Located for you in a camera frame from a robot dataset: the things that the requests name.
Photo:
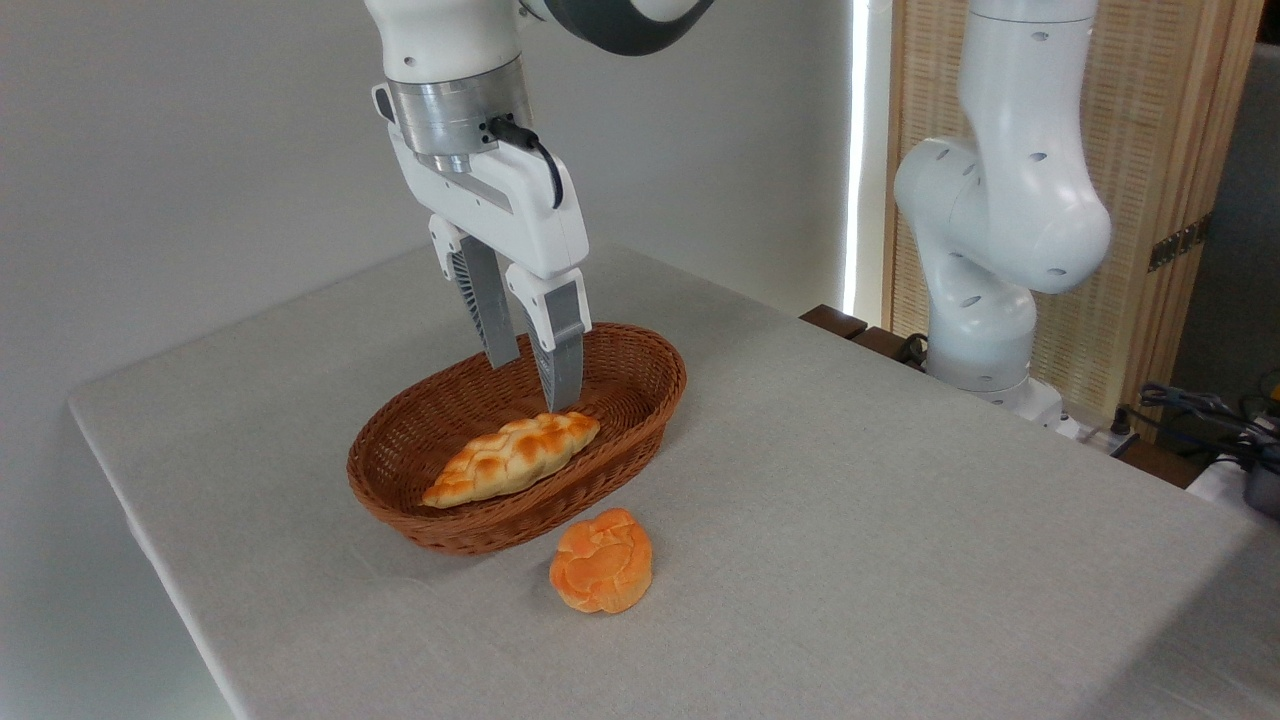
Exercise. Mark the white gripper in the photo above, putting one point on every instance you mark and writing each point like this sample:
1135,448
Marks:
500,215

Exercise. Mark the braided golden bread loaf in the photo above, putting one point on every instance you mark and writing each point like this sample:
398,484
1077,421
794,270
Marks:
510,458

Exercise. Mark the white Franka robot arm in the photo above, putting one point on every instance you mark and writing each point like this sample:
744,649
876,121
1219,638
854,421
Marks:
1010,200

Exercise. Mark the round orange bread bun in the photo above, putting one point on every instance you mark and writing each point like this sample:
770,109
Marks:
603,562

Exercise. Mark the brown wicker oval basket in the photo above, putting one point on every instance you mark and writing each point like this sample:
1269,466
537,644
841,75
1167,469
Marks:
620,380

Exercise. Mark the grey tablecloth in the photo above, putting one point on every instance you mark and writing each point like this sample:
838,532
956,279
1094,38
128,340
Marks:
850,520

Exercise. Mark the white power strip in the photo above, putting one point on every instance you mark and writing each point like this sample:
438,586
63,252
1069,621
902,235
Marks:
1095,437

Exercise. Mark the metal screen hinge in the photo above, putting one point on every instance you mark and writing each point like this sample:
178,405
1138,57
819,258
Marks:
1180,243

